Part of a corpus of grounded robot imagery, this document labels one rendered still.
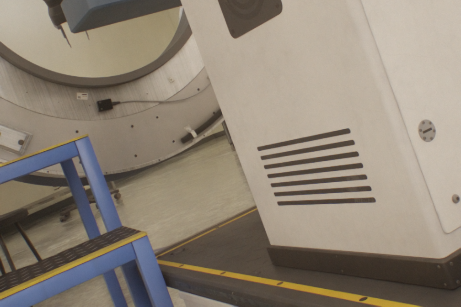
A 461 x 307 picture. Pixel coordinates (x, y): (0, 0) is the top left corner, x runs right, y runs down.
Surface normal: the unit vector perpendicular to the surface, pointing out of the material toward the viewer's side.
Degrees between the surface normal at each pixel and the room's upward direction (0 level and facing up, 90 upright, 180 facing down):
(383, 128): 90
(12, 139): 90
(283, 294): 0
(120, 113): 90
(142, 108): 90
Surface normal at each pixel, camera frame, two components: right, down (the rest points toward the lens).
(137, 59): 0.83, -0.29
